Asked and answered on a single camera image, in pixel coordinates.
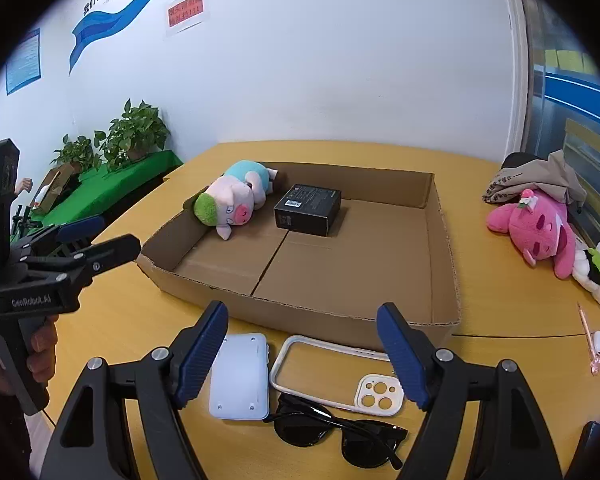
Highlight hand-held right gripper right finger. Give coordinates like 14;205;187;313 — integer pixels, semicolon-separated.
376;302;563;480

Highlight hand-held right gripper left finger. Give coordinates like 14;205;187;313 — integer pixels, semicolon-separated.
39;301;229;480

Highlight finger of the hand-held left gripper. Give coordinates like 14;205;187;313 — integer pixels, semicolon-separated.
20;233;142;286
11;215;106;259

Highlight light blue rectangular device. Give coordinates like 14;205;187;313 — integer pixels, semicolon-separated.
209;332;271;421

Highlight white phone bumper frame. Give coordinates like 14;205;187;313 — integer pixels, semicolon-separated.
270;335;396;411

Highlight black sunglasses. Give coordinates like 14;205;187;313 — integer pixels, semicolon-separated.
264;392;409;471

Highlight person's left hand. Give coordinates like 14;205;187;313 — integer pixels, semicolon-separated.
27;315;60;387

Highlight green covered table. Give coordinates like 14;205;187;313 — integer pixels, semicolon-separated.
27;150;185;231

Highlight small brown cardboard box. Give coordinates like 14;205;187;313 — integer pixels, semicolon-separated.
34;165;76;213

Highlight small potted plant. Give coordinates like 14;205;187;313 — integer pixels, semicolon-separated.
51;134;102;173

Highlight large potted plant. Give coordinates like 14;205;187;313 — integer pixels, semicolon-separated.
94;99;172;171

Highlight pig plush toy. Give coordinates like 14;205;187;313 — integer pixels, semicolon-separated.
183;160;279;241

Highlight black product box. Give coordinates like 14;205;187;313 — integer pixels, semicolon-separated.
273;183;342;237

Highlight pink plush toy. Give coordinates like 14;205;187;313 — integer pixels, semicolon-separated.
487;188;577;280

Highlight pink pen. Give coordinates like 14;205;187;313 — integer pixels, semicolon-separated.
578;302;600;376

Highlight beige printed cloth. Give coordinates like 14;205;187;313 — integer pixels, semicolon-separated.
482;150;588;206

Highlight glass door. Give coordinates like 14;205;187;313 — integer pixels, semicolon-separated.
500;0;600;221

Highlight red wall sign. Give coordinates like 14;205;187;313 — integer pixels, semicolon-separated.
165;0;211;36

